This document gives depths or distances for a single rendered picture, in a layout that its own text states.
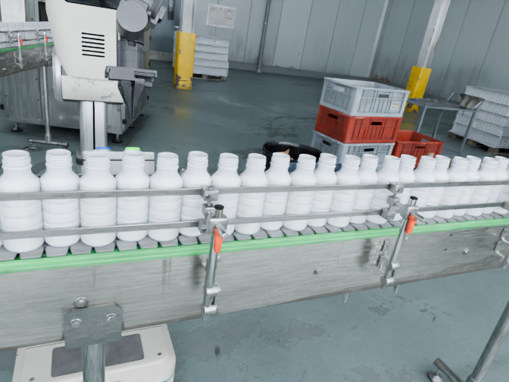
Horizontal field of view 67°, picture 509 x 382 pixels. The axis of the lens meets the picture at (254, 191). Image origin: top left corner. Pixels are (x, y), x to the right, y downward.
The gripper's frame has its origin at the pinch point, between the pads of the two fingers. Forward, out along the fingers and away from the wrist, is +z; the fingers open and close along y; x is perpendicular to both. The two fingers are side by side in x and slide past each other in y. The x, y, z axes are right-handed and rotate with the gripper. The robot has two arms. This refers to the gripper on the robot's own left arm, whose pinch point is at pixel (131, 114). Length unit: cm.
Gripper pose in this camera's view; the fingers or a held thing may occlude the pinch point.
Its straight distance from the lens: 88.2
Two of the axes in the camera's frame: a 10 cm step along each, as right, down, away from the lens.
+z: -0.1, 10.0, 0.7
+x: -4.1, -0.7, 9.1
